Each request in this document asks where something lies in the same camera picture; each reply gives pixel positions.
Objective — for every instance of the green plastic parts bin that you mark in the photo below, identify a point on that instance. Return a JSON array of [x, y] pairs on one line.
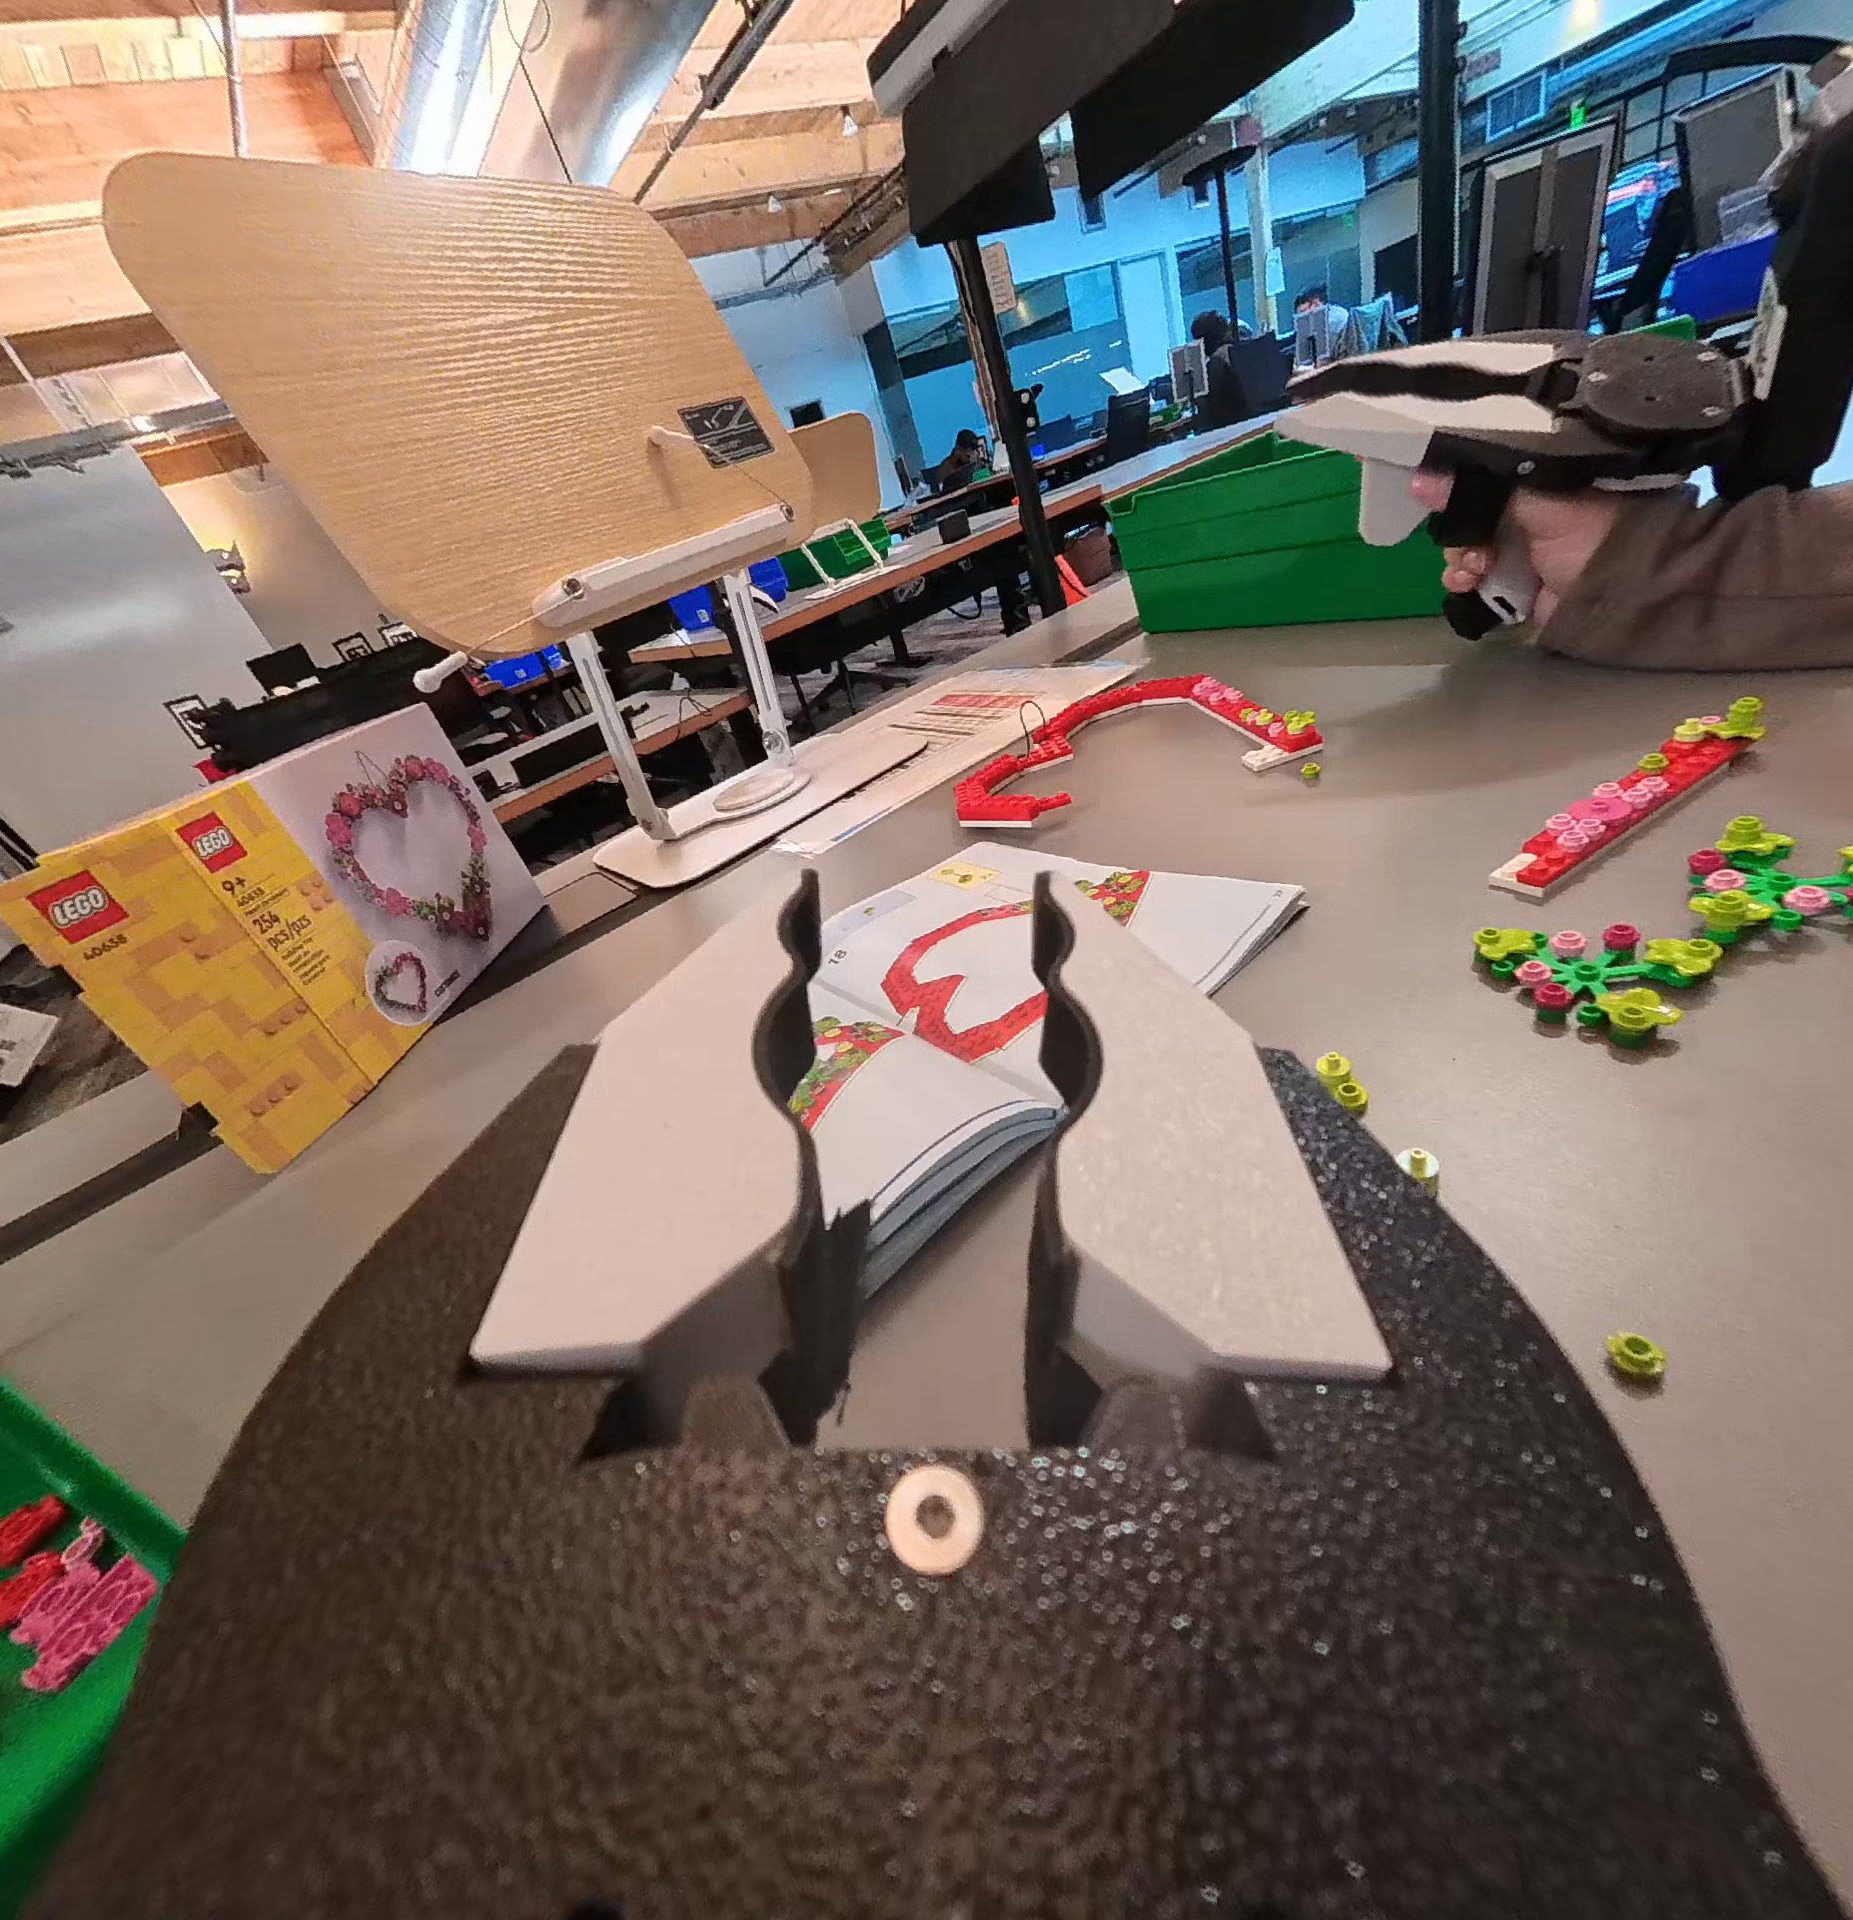
[[27, 1799]]

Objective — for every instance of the black support pole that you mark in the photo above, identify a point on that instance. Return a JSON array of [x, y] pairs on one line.
[[1014, 450]]

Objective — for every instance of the black hanging panel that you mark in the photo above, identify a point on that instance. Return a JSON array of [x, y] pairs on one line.
[[986, 120], [1212, 76]]

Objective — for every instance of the green stacked tray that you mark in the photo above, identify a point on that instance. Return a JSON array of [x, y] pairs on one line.
[[1270, 536], [1239, 477], [1287, 595]]

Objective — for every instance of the red lego heart frame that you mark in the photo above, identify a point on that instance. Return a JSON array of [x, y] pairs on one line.
[[1001, 789]]

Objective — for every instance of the orange cone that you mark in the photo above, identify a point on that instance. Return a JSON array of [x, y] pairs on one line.
[[1085, 571]]

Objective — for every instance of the person's right hand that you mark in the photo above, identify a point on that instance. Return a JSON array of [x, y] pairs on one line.
[[1555, 548]]

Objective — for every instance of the printed paper sheet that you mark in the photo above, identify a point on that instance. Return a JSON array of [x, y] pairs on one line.
[[939, 721]]

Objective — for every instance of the person's right forearm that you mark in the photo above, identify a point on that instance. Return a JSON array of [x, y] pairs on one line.
[[1720, 579]]

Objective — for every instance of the white paper sheet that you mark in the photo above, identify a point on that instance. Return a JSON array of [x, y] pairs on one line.
[[2, 1037]]

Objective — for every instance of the long wooden desk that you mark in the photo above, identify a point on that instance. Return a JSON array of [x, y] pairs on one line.
[[927, 558]]

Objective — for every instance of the wooden book stand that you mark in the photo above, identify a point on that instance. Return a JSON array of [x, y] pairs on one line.
[[415, 375]]

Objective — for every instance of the open instruction booklet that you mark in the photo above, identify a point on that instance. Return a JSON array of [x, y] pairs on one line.
[[1212, 922]]

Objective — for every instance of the lime lego flower piece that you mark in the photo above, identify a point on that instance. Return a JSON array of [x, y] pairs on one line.
[[1634, 1356]]

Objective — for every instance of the black pillar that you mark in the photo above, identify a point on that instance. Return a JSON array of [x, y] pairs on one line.
[[1439, 165]]

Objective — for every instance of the green lego flower cluster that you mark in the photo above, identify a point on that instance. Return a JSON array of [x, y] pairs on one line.
[[1578, 975], [1789, 897]]

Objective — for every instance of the yellow lego set box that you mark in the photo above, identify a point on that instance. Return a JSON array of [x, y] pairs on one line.
[[189, 975]]

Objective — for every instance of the silver air duct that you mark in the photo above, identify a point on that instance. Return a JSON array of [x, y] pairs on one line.
[[551, 76]]

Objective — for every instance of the red lego strip pink flowers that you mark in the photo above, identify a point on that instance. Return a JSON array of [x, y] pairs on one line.
[[1586, 832]]

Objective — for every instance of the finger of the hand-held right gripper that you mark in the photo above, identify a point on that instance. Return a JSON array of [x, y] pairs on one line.
[[1442, 371], [1367, 450]]

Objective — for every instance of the pile of loose lego pieces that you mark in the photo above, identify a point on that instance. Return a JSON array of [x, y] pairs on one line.
[[77, 1614]]

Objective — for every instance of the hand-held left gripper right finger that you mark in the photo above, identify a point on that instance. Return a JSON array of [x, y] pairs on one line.
[[1195, 1186]]

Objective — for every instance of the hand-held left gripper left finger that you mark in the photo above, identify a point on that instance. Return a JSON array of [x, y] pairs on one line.
[[655, 1170]]

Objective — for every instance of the computer monitor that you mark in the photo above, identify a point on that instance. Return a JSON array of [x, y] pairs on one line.
[[1539, 226], [1737, 157]]

